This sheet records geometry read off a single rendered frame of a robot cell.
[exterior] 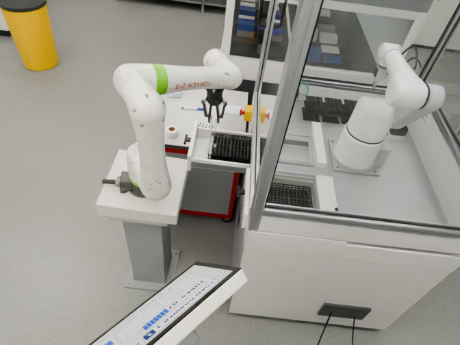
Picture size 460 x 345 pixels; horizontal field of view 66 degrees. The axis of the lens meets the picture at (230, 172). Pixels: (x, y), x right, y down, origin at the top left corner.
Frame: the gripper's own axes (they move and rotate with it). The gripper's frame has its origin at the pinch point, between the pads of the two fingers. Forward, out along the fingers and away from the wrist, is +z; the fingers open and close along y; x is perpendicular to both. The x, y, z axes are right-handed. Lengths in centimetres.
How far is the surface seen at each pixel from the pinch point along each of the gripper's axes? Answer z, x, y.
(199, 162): 13.1, -16.8, -5.3
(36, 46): 66, 173, -190
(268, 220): -1, -59, 28
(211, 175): 48.3, 6.8, -1.1
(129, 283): 96, -46, -46
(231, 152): 11.1, -9.3, 10.2
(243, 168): 14.0, -17.0, 17.2
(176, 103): 24, 45, -28
